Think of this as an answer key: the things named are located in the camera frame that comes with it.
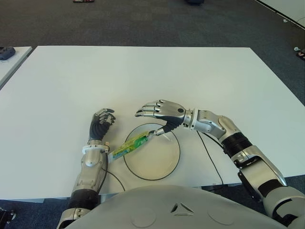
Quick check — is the black wheeled base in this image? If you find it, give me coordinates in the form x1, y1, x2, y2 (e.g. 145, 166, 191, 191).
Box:
0, 207, 17, 225

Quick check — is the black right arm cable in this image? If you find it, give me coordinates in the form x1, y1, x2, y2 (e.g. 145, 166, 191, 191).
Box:
195, 130, 226, 186

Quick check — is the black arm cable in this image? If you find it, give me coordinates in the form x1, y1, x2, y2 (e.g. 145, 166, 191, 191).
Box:
195, 130, 226, 186
101, 152, 126, 191

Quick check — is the white plate black rim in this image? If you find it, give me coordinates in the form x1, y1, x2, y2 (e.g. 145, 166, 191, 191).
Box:
123, 123, 181, 181

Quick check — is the dark blue game controller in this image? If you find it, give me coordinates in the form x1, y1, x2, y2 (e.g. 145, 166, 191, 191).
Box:
0, 46, 16, 60

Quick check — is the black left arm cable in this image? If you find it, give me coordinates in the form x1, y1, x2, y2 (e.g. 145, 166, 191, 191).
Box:
101, 152, 126, 191

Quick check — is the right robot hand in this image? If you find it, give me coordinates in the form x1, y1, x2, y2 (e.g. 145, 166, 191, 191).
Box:
134, 99, 189, 137

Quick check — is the green white toothpaste tube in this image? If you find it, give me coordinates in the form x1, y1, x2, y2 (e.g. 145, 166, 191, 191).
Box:
107, 130, 155, 164

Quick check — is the white side table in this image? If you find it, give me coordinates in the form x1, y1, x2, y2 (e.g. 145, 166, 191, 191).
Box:
0, 46, 33, 89

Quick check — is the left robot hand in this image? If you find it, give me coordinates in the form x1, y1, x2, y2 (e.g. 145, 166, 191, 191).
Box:
88, 108, 117, 141

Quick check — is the grey robot torso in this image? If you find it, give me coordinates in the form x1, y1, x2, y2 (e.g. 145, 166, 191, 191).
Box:
69, 185, 296, 229

